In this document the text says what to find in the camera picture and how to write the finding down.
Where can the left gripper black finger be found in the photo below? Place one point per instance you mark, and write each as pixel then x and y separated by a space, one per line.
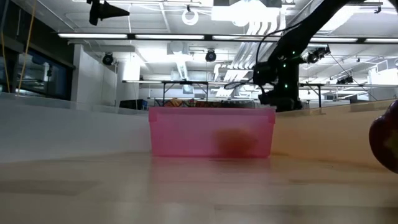
pixel 112 11

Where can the dark red onion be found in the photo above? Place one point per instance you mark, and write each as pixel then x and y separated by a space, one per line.
pixel 384 137

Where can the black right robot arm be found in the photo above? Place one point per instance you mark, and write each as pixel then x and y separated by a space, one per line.
pixel 298 37

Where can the ceiling light strip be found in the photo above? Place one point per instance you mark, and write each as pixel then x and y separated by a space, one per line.
pixel 334 40
pixel 92 35
pixel 382 40
pixel 169 36
pixel 242 37

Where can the black hanging round speaker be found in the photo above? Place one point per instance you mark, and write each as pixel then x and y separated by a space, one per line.
pixel 210 55
pixel 108 59

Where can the orange translucent plastic bin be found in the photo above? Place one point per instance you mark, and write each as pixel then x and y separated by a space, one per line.
pixel 320 137

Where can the black ceiling spotlight cluster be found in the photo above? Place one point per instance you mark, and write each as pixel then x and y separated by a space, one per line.
pixel 345 80
pixel 317 54

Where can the white pillar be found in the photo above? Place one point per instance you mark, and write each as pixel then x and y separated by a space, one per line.
pixel 93 77

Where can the dark framed window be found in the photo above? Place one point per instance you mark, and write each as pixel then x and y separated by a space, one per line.
pixel 40 74

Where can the black monitor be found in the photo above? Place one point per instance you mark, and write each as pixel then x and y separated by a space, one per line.
pixel 132 104

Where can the pink translucent plastic bin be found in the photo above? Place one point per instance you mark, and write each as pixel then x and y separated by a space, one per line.
pixel 186 133

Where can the clear translucent plastic bin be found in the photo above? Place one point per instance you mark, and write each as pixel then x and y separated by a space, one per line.
pixel 62 133

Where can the black folding table frame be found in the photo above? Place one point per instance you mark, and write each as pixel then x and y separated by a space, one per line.
pixel 319 93
pixel 185 82

